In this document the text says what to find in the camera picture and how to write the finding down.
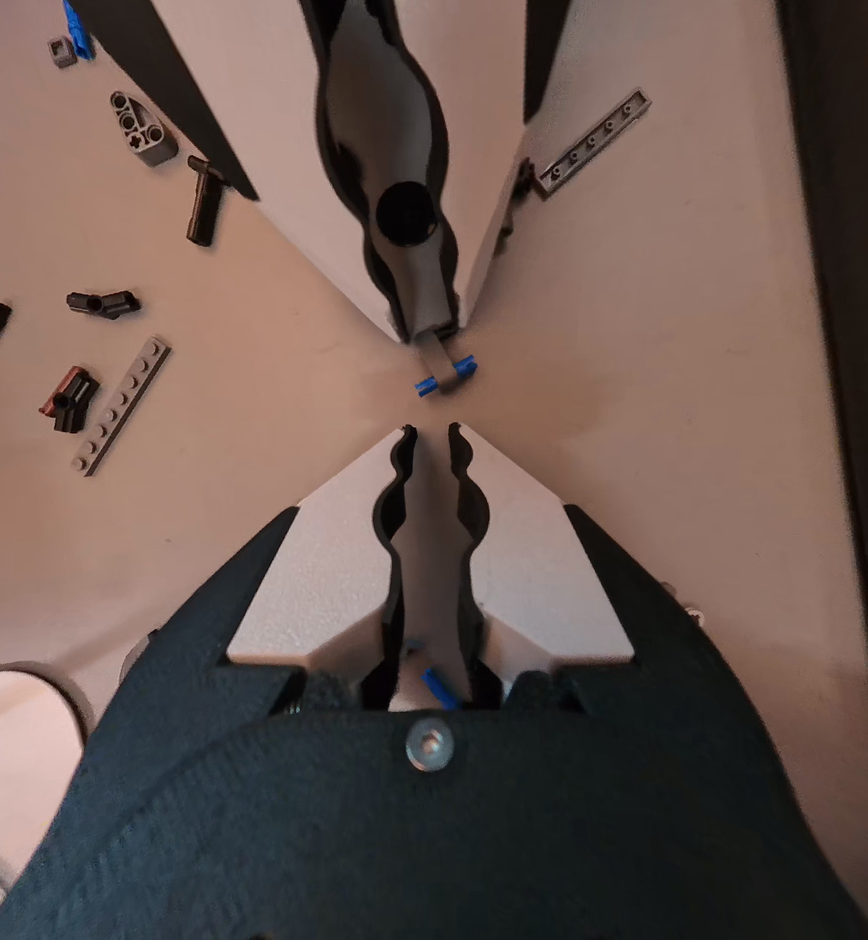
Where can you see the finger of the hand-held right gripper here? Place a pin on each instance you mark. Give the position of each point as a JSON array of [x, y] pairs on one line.
[[478, 88], [257, 95]]

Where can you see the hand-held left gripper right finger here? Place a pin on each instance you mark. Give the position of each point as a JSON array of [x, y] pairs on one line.
[[544, 587]]

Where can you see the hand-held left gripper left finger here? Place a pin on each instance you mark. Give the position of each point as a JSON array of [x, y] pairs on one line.
[[316, 587]]

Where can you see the blue lego pin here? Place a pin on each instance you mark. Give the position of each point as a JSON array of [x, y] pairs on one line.
[[426, 386], [437, 687]]

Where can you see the blue lego piece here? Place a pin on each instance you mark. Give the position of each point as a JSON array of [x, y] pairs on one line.
[[77, 29]]

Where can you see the small grey square lego piece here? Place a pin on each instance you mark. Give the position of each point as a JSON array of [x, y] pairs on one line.
[[61, 52]]

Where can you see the black lego axle pin connector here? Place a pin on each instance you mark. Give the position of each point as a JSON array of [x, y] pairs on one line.
[[204, 205]]

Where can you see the grey long lego plate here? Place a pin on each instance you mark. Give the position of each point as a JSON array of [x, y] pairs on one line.
[[122, 406], [595, 143]]

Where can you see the black angled lego connector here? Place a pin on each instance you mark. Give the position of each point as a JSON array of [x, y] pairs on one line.
[[103, 304]]

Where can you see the black lego cross connector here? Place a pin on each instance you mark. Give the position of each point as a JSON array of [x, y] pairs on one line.
[[74, 407]]

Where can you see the dark red lego piece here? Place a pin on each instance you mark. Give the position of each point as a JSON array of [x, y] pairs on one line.
[[63, 385]]

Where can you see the grey triangular liftarm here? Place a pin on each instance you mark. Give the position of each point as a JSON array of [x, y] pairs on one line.
[[144, 128]]

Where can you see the metal screw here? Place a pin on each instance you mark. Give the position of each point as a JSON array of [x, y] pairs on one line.
[[694, 615]]

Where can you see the white tray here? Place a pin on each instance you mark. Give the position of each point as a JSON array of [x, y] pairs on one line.
[[15, 734]]

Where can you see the dark side panel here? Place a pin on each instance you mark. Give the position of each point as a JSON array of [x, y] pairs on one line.
[[852, 440]]

